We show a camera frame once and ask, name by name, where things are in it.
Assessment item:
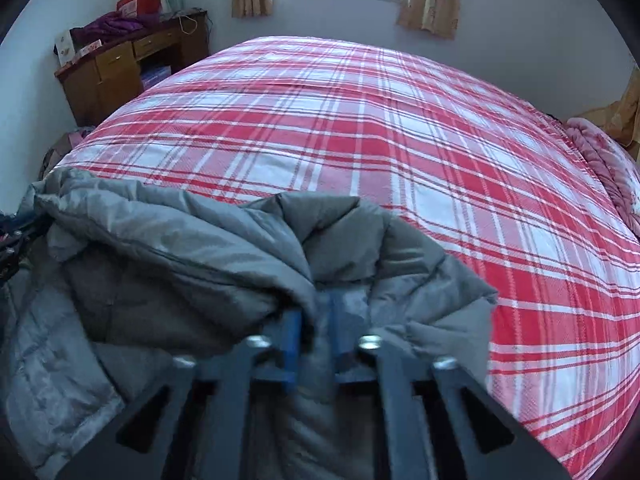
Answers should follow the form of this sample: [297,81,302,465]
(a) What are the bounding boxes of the yellow curtain at right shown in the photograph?
[580,66,640,162]

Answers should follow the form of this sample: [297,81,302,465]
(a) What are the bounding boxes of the grey puffer jacket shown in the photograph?
[1,168,498,479]

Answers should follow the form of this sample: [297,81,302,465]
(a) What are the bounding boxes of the white red box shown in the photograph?
[54,29,76,66]

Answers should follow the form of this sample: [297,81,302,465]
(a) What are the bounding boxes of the wooden desk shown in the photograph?
[55,9,210,127]

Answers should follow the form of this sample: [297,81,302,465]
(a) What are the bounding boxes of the red plaid bed sheet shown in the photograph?
[64,37,639,479]

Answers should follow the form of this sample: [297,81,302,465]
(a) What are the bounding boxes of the pink folded blanket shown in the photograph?
[565,118,640,237]

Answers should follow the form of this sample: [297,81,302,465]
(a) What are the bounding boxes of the purple garment on desk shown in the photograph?
[70,12,160,47]

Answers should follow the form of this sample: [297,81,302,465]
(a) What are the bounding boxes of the red gift bag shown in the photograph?
[116,0,162,18]

